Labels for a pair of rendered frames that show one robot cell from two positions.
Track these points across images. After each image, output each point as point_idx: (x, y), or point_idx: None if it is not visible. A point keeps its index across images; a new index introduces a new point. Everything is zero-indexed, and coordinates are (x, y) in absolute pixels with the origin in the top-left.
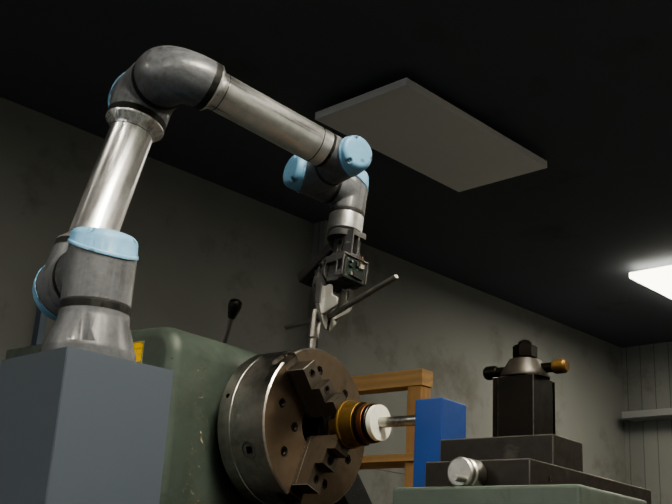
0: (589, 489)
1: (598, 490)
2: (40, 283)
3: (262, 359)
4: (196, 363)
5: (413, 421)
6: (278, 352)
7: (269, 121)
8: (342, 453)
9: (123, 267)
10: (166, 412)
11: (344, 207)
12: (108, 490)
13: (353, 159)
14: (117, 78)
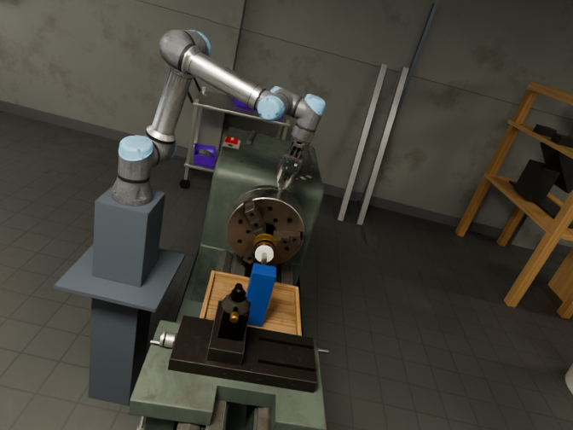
0: (141, 403)
1: (152, 403)
2: None
3: (249, 193)
4: (226, 184)
5: None
6: (257, 192)
7: (216, 85)
8: None
9: (130, 165)
10: (144, 229)
11: (297, 124)
12: (118, 252)
13: (262, 114)
14: None
